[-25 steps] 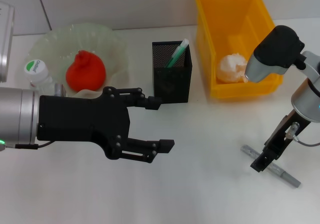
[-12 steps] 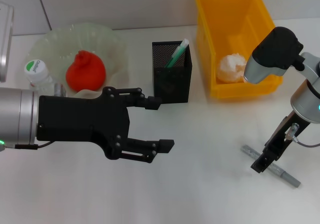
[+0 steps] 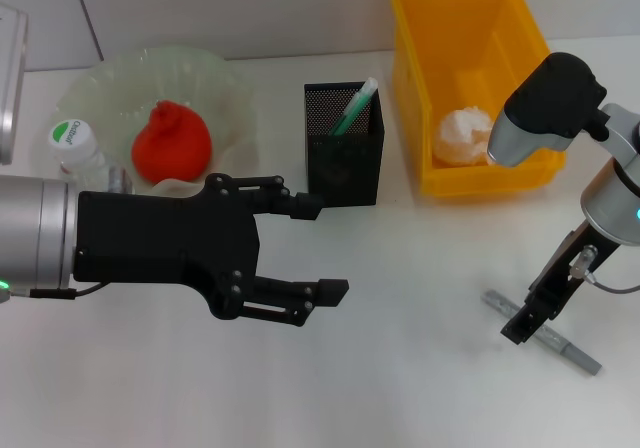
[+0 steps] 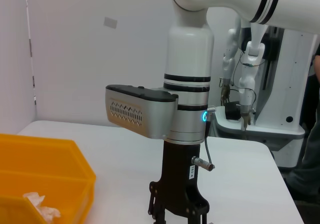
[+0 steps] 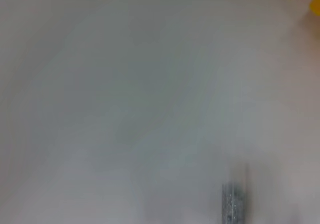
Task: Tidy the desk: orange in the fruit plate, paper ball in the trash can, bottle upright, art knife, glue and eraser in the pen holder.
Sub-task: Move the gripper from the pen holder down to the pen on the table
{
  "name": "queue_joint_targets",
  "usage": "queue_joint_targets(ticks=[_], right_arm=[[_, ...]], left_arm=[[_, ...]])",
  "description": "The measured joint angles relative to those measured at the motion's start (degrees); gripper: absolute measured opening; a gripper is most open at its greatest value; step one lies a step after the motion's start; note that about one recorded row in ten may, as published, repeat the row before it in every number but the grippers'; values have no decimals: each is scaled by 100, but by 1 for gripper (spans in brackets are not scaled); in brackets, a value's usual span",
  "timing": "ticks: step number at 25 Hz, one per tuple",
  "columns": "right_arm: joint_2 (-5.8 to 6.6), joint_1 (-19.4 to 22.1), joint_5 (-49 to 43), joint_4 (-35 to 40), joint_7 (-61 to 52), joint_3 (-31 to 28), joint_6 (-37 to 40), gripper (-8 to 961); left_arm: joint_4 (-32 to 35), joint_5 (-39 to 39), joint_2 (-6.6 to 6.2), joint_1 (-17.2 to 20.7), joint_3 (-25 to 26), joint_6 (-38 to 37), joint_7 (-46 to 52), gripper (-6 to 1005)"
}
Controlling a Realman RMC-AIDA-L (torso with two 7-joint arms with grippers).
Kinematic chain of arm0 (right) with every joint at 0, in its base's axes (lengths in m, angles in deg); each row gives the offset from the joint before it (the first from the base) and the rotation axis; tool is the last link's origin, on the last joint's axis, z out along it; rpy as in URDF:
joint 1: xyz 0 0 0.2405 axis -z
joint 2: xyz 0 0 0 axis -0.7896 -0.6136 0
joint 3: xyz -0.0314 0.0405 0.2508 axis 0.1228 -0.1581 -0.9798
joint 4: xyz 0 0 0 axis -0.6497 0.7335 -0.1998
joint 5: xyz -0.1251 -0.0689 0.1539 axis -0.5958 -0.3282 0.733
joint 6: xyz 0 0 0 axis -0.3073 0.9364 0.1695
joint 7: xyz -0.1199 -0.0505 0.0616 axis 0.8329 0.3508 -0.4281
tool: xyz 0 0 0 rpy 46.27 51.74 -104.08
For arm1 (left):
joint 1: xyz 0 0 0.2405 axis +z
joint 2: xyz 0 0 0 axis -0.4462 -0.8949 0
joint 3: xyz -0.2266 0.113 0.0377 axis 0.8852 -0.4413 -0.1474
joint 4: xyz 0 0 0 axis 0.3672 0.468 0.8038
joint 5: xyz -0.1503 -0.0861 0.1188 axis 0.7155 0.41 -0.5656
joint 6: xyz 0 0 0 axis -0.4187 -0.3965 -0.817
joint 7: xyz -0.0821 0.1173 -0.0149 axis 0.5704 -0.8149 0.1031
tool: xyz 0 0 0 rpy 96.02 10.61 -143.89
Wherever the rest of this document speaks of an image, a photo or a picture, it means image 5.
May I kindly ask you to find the grey marker pen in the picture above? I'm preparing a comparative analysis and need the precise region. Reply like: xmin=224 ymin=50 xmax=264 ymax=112
xmin=222 ymin=182 xmax=247 ymax=224

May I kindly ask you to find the yellow plastic storage bin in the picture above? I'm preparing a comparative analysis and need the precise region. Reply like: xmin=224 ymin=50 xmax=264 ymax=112
xmin=309 ymin=0 xmax=320 ymax=16

